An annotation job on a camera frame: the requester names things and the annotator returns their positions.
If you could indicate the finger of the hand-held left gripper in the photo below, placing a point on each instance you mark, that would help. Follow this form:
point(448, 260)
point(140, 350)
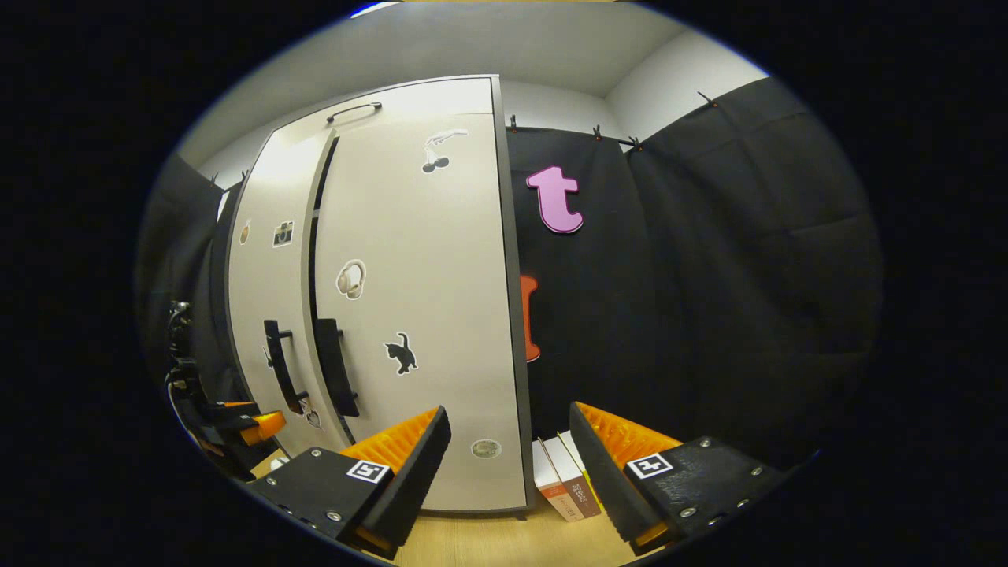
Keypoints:
point(264, 425)
point(236, 405)

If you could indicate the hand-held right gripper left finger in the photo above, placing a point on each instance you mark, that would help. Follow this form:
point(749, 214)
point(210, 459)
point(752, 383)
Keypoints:
point(409, 488)

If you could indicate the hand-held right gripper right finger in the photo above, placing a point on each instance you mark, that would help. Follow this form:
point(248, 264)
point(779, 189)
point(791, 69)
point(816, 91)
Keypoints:
point(606, 488)

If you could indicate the white cabinet door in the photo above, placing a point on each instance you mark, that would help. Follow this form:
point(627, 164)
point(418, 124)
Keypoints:
point(441, 276)
point(268, 268)

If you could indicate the white shoe cabinet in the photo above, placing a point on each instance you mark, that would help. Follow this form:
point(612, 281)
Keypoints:
point(515, 276)

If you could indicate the white cabinet drawer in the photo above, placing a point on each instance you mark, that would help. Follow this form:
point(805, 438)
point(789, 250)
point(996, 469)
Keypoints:
point(441, 98)

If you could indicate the black backdrop cloth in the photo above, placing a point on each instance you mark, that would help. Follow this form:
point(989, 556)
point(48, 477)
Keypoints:
point(709, 276)

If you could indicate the long ceiling light panel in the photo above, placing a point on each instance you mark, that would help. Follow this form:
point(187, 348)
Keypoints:
point(378, 8)

